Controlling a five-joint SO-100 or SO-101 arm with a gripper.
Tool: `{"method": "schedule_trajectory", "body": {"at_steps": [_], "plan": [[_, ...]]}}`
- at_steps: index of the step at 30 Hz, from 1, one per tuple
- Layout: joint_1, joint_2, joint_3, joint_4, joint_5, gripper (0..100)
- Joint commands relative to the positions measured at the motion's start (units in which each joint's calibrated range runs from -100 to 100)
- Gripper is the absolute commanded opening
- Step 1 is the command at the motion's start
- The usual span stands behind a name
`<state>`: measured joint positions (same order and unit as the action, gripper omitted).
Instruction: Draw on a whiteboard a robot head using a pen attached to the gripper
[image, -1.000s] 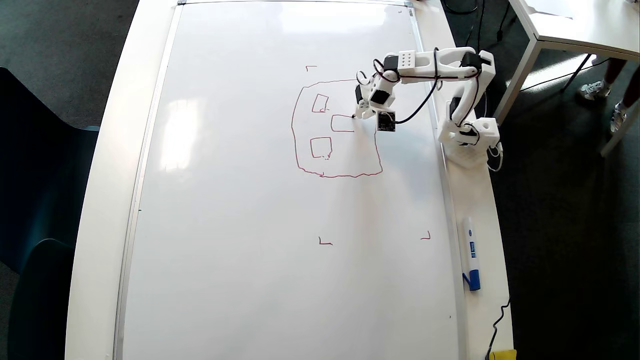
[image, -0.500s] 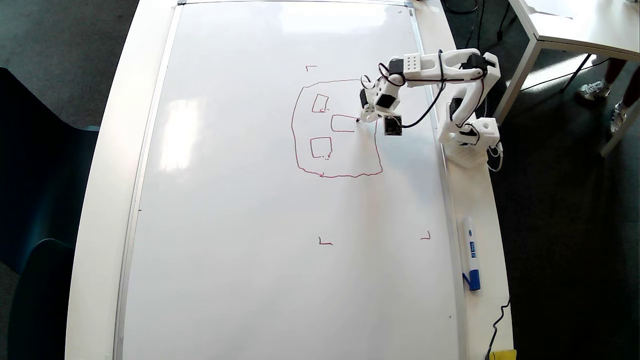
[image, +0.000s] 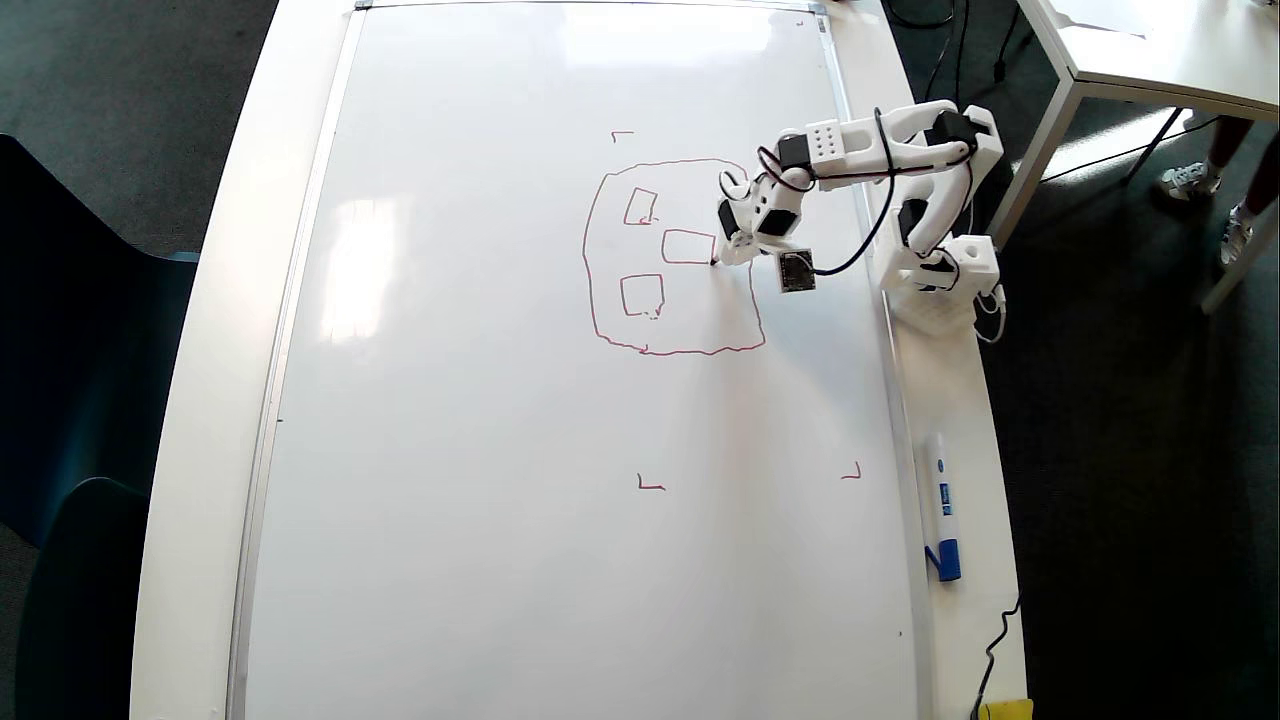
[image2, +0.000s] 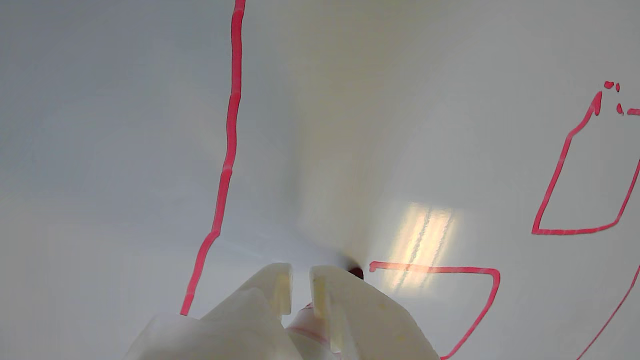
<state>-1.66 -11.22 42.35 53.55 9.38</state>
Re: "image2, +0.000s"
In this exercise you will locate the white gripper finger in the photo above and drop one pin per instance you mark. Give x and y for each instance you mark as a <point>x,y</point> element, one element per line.
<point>240,320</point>
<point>370,325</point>

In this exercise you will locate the red marker pen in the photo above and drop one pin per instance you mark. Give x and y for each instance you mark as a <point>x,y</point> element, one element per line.
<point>305,327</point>

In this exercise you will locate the large whiteboard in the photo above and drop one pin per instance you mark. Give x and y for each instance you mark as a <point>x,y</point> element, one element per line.
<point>125,150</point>

